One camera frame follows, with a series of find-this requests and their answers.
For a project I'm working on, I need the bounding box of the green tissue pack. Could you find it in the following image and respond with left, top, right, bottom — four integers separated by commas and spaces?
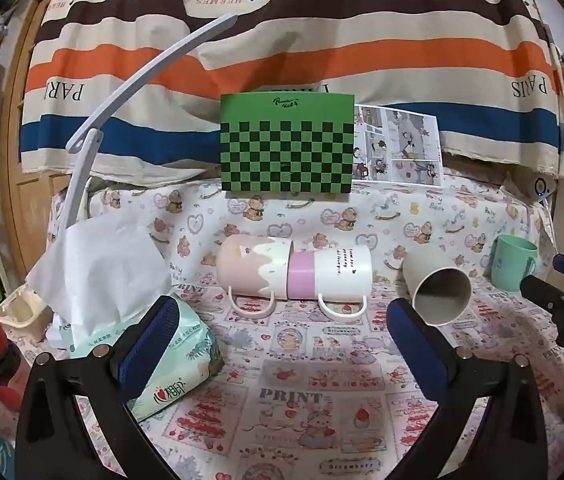
58, 293, 224, 424

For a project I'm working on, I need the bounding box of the pink and cream cup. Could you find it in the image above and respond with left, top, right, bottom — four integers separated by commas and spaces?
216, 235, 296, 317

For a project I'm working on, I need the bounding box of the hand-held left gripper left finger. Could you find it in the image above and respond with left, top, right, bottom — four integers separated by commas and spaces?
14, 295, 183, 480

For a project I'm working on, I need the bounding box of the comic page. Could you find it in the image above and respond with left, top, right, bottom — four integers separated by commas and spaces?
351, 104, 444, 186

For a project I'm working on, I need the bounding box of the cartoon printed table cloth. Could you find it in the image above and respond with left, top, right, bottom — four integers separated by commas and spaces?
0, 166, 564, 480

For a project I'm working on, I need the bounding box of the white cup with pink band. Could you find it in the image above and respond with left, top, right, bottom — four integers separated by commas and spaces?
286, 247, 374, 322

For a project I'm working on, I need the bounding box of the white tissue sheet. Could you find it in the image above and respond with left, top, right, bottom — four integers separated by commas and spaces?
25, 217, 173, 357

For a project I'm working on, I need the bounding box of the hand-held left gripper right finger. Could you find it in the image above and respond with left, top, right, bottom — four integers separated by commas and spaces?
386, 298, 549, 480

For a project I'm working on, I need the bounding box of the beige cup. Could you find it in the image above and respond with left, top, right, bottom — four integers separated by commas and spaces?
400, 252, 473, 325

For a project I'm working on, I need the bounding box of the white round device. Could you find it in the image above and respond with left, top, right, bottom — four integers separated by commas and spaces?
504, 167, 553, 204

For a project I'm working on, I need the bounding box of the green checkered box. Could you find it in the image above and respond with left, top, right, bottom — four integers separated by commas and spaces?
219, 91, 356, 195

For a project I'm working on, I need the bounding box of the white desk lamp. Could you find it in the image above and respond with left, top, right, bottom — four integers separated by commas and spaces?
64, 12, 239, 252

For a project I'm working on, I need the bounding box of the cream plastic holder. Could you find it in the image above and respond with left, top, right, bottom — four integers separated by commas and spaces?
0, 287, 46, 344

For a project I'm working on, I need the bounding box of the mint green cup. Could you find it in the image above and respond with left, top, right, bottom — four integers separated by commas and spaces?
490, 233, 539, 295

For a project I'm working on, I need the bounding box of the striped blanket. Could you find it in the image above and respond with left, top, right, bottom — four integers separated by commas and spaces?
17, 0, 564, 182

